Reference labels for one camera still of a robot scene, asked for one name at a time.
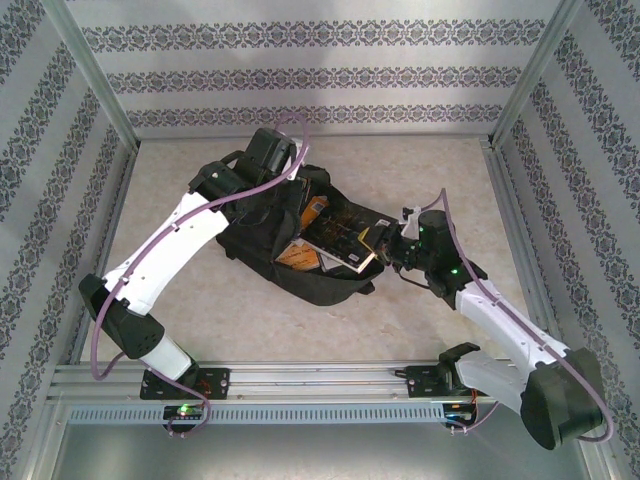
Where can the black book with gold print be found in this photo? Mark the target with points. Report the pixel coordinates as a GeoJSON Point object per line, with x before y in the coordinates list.
{"type": "Point", "coordinates": [340, 230]}

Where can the black student bag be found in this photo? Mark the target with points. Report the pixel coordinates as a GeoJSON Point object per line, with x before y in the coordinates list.
{"type": "Point", "coordinates": [320, 290]}

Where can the small brown book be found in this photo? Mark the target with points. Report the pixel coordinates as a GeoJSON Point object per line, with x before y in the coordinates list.
{"type": "Point", "coordinates": [300, 257]}

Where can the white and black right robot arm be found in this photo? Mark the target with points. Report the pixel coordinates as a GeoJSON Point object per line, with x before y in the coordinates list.
{"type": "Point", "coordinates": [505, 315]}

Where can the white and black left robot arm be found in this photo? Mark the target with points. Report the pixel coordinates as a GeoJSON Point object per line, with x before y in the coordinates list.
{"type": "Point", "coordinates": [170, 250]}

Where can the aluminium side rail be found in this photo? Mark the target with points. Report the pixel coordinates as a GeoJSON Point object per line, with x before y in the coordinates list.
{"type": "Point", "coordinates": [501, 175]}
{"type": "Point", "coordinates": [115, 210]}

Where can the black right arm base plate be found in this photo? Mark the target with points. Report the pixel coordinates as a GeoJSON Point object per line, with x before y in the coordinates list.
{"type": "Point", "coordinates": [422, 382]}

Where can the aluminium mounting rail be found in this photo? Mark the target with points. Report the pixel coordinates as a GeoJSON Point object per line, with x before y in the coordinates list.
{"type": "Point", "coordinates": [320, 380]}

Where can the aluminium frame post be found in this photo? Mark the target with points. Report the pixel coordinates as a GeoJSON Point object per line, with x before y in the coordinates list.
{"type": "Point", "coordinates": [535, 70]}
{"type": "Point", "coordinates": [92, 70]}

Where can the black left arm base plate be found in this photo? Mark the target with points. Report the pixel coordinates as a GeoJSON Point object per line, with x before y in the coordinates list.
{"type": "Point", "coordinates": [220, 382]}

